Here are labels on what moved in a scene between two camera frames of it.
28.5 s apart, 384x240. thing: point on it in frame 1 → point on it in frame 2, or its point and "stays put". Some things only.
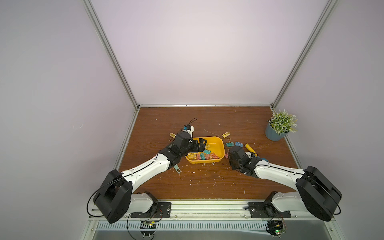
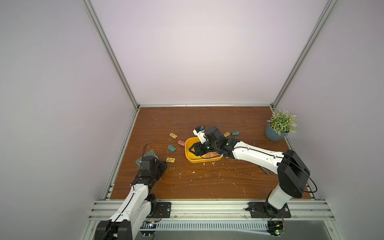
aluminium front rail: (229, 210) stays put
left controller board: (147, 228) stays put
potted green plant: (281, 123) stays put
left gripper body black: (190, 147) → (158, 169)
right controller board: (275, 228) stays put
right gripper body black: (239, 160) → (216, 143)
